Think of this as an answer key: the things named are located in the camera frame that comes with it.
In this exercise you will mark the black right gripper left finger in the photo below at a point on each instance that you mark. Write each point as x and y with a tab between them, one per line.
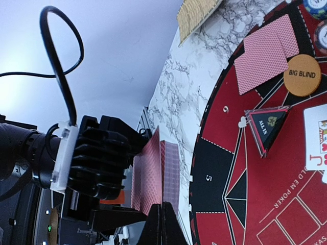
151	233

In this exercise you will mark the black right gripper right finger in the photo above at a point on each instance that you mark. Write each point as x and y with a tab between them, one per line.
171	231

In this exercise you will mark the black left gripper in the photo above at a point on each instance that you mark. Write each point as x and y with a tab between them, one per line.
103	151

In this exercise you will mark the red card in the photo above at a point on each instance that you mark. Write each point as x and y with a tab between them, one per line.
283	28
146	178

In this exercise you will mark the black triangular all-in marker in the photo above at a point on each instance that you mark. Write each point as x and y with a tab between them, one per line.
265	125

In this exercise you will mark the jack of hearts card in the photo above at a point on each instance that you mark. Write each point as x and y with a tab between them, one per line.
315	137

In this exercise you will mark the orange big blind button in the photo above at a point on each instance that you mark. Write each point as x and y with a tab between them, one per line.
303	76

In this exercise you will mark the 100 chips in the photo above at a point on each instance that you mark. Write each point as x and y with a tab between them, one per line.
320	37

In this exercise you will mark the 50 chips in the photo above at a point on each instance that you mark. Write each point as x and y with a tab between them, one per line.
316	8

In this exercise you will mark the red playing card deck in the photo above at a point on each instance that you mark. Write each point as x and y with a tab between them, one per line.
169	153

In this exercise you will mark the orange object in background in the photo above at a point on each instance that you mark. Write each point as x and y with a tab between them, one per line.
120	199

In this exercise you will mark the round red black poker mat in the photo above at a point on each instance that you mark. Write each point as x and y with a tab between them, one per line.
249	181

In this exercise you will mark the woven bamboo tray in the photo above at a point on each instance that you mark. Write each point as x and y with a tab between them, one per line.
192	14

